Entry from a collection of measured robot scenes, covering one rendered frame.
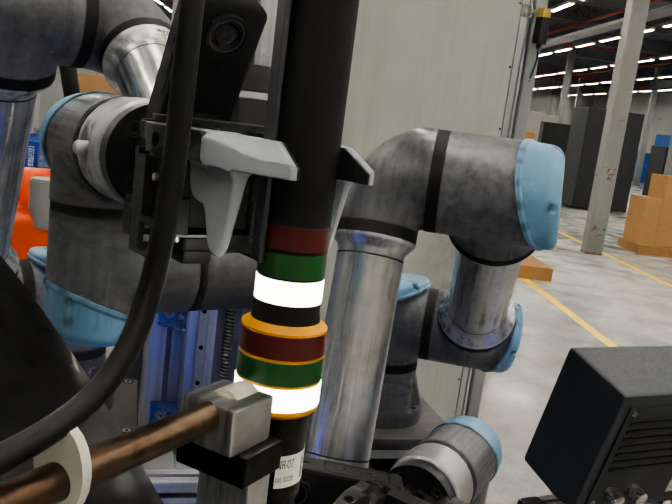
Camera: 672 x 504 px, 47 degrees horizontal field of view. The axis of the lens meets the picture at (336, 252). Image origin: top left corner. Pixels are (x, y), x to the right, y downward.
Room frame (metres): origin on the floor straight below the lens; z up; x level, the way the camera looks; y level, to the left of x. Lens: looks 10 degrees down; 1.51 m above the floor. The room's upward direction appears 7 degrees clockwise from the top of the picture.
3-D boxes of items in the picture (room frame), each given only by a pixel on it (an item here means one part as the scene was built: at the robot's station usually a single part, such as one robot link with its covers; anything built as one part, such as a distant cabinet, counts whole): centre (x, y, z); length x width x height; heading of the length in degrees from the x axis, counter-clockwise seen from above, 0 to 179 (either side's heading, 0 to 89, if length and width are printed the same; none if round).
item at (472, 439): (0.74, -0.15, 1.17); 0.11 x 0.08 x 0.09; 153
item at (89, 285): (0.60, 0.17, 1.37); 0.11 x 0.08 x 0.11; 126
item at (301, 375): (0.37, 0.02, 1.39); 0.04 x 0.04 x 0.01
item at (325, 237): (0.37, 0.02, 1.45); 0.03 x 0.03 x 0.01
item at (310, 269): (0.37, 0.02, 1.44); 0.03 x 0.03 x 0.01
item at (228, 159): (0.37, 0.05, 1.47); 0.09 x 0.03 x 0.06; 28
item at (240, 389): (0.34, 0.04, 1.37); 0.02 x 0.02 x 0.02; 61
